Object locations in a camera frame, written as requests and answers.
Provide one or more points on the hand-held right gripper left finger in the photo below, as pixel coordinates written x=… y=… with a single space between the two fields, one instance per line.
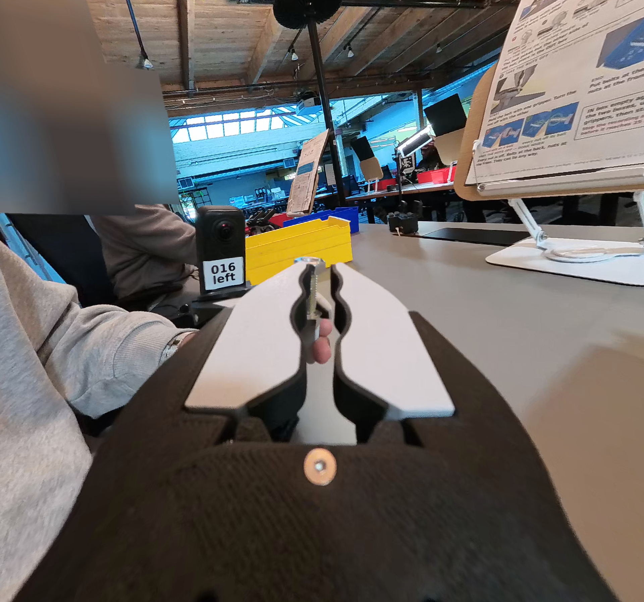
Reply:
x=251 y=340

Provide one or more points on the person's left hand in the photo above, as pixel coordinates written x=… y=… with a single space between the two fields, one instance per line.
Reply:
x=319 y=343

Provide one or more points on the black clamp base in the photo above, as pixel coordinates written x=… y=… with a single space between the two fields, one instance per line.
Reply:
x=403 y=222

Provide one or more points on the black desk mat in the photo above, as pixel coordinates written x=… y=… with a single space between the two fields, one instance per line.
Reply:
x=478 y=236

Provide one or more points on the silver hex bolt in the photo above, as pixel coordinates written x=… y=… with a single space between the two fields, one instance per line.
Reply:
x=313 y=288

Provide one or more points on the red plastic bin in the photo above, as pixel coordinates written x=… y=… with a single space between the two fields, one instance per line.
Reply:
x=386 y=184
x=435 y=175
x=279 y=219

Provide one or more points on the small marker tag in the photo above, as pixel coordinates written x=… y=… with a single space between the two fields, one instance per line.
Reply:
x=407 y=163

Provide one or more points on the person's grey hoodie torso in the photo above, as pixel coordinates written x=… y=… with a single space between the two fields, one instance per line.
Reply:
x=35 y=436

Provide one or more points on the brown cardboard board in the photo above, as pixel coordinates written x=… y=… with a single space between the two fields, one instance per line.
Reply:
x=307 y=174

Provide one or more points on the yellow plastic bin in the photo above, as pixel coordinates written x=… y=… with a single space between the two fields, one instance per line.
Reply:
x=292 y=255

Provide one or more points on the blue plastic bin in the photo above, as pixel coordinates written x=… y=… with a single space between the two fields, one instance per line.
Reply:
x=342 y=217

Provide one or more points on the black board stand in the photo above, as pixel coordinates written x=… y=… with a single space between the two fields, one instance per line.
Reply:
x=445 y=114
x=365 y=152

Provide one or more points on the black office chair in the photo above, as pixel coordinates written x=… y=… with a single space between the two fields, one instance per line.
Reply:
x=60 y=260

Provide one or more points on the printed instruction sheet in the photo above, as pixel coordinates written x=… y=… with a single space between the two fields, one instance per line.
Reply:
x=568 y=84

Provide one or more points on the grey desk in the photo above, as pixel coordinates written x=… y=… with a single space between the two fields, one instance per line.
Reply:
x=503 y=350

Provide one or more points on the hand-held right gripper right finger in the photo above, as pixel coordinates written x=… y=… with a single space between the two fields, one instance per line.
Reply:
x=387 y=350

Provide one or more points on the black pole with disc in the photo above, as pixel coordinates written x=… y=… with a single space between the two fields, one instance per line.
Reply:
x=322 y=109

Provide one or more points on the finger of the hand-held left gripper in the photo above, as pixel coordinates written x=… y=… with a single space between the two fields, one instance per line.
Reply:
x=324 y=309

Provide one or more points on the person's left forearm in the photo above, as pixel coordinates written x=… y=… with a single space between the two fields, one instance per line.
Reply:
x=120 y=360

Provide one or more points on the white ceiling projector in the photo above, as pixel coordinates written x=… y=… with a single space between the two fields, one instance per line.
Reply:
x=308 y=104

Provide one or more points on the white light bar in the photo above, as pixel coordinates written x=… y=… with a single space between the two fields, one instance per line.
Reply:
x=415 y=142

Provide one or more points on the wooden office desk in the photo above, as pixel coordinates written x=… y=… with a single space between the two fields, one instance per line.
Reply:
x=402 y=192

